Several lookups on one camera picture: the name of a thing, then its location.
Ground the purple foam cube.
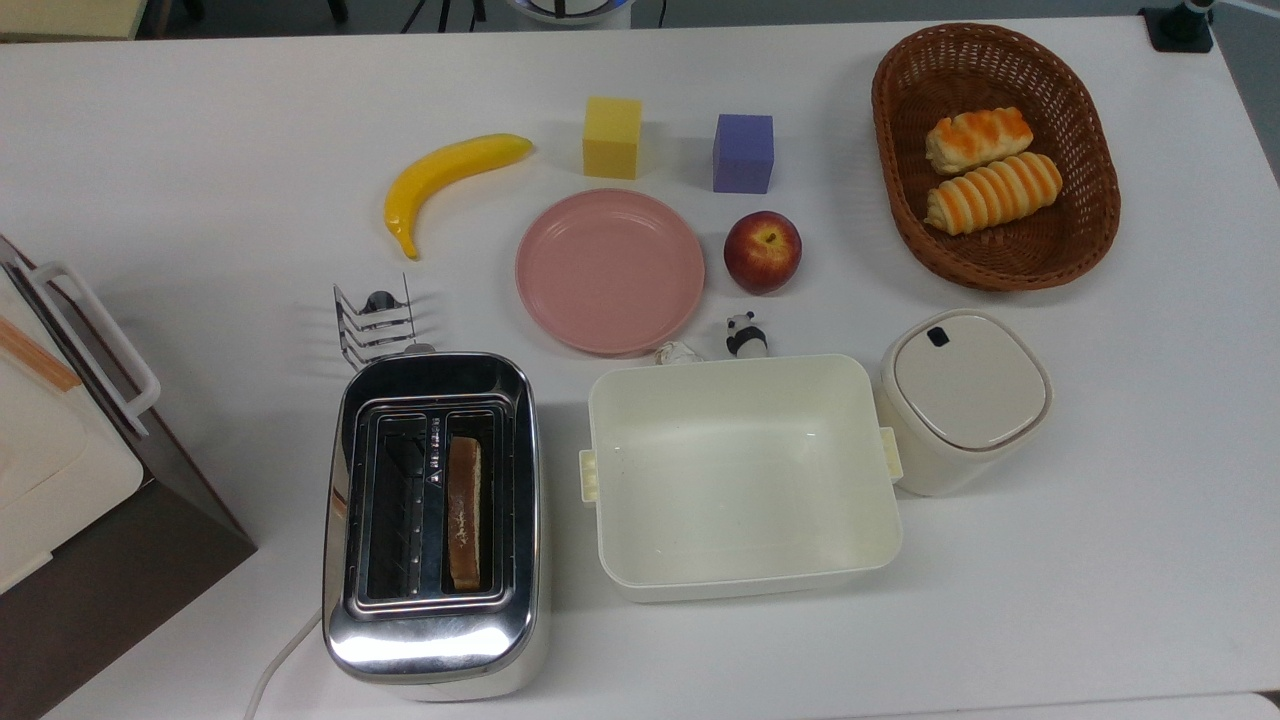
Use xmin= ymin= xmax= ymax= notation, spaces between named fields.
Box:
xmin=712 ymin=113 xmax=776 ymax=195

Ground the red apple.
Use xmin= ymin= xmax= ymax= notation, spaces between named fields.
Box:
xmin=723 ymin=210 xmax=803 ymax=296

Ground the brown wicker basket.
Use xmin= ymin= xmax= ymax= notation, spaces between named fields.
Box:
xmin=871 ymin=23 xmax=1122 ymax=293

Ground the beige furniture piece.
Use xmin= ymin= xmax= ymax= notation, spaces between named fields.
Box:
xmin=0 ymin=0 xmax=149 ymax=41

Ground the panda figurine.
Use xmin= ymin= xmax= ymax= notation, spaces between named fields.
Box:
xmin=725 ymin=312 xmax=769 ymax=359

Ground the striped long bread roll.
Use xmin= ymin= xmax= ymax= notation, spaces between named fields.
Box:
xmin=924 ymin=152 xmax=1064 ymax=237

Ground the cream cabinet with handle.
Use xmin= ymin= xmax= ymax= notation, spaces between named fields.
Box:
xmin=0 ymin=235 xmax=146 ymax=596

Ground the black camera stand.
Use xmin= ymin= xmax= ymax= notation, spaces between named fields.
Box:
xmin=1140 ymin=0 xmax=1251 ymax=53

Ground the black tripod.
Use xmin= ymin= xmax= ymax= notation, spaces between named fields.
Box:
xmin=400 ymin=0 xmax=487 ymax=33

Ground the cream and chrome toaster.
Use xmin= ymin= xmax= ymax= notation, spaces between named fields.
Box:
xmin=322 ymin=350 xmax=551 ymax=701

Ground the pink plate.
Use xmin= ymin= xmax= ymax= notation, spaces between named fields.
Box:
xmin=515 ymin=188 xmax=706 ymax=356

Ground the orange glazed bread roll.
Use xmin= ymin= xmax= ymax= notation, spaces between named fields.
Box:
xmin=925 ymin=107 xmax=1035 ymax=176

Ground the yellow foam cube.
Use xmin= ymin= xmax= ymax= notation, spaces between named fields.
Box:
xmin=583 ymin=96 xmax=644 ymax=181

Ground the small white lidded bin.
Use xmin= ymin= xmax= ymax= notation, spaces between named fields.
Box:
xmin=875 ymin=308 xmax=1054 ymax=498

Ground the metal toast rack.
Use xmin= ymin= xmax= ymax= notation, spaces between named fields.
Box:
xmin=333 ymin=272 xmax=438 ymax=373

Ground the toasted bread slice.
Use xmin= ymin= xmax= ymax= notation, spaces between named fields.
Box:
xmin=445 ymin=435 xmax=483 ymax=591

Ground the yellow banana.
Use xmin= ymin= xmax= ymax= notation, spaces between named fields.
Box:
xmin=384 ymin=133 xmax=535 ymax=261

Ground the white drawer handle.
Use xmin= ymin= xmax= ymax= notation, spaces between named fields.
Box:
xmin=5 ymin=262 xmax=161 ymax=438

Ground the white plastic storage box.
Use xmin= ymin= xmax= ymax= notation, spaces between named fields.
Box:
xmin=578 ymin=354 xmax=905 ymax=604

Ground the white toaster power cable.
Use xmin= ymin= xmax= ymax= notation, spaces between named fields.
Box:
xmin=243 ymin=610 xmax=323 ymax=720

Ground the dark brown drawer box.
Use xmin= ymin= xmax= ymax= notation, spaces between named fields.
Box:
xmin=0 ymin=235 xmax=258 ymax=720

